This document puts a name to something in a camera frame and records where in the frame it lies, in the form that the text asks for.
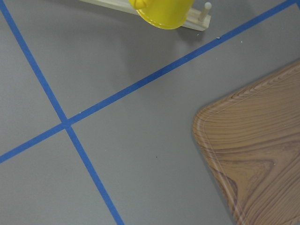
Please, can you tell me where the wooden mug drying rack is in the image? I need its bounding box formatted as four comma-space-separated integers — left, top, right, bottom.
86, 0, 212, 31

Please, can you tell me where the yellow mug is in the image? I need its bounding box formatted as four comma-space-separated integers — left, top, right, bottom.
128, 0, 194, 30

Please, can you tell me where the wooden cutting board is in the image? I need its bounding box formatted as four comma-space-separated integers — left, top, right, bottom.
193, 61, 300, 225

